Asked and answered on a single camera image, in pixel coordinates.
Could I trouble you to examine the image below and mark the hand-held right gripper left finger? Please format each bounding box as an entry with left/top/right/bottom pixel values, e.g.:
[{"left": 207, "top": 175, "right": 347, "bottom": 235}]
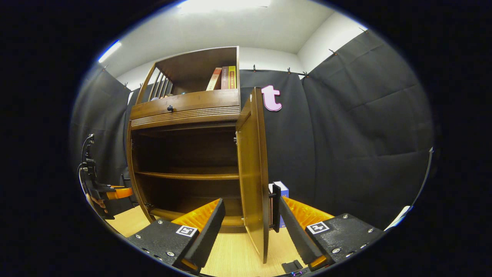
[{"left": 127, "top": 198, "right": 226, "bottom": 274}]

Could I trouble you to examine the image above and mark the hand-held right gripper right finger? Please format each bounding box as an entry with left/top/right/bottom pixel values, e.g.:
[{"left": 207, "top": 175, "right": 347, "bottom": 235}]
[{"left": 279, "top": 196, "right": 386, "bottom": 272}]

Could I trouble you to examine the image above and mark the wooden shoe cabinet door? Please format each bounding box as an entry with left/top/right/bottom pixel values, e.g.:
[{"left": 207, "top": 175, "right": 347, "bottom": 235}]
[
  {"left": 235, "top": 87, "right": 282, "bottom": 264},
  {"left": 125, "top": 120, "right": 152, "bottom": 224}
]

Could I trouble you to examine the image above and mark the wooden double-door shoe cabinet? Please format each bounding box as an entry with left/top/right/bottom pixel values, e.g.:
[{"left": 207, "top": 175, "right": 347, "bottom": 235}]
[{"left": 126, "top": 46, "right": 252, "bottom": 234}]

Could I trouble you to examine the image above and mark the blue and white box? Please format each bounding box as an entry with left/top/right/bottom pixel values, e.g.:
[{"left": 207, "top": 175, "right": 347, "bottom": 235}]
[{"left": 268, "top": 181, "right": 289, "bottom": 228}]

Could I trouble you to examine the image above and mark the black backdrop cloth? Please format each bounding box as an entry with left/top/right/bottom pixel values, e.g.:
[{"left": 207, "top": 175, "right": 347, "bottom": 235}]
[{"left": 70, "top": 29, "right": 435, "bottom": 231}]

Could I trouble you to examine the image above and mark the small ceiling light panel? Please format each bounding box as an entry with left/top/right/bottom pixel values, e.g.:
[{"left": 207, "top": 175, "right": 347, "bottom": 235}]
[{"left": 97, "top": 40, "right": 122, "bottom": 63}]

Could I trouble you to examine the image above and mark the beige book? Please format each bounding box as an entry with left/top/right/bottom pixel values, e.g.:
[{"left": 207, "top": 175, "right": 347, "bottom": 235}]
[{"left": 206, "top": 67, "right": 223, "bottom": 91}]

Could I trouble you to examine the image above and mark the large ceiling light panel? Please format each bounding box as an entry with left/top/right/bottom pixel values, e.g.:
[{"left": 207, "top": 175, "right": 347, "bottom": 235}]
[{"left": 179, "top": 0, "right": 271, "bottom": 14}]

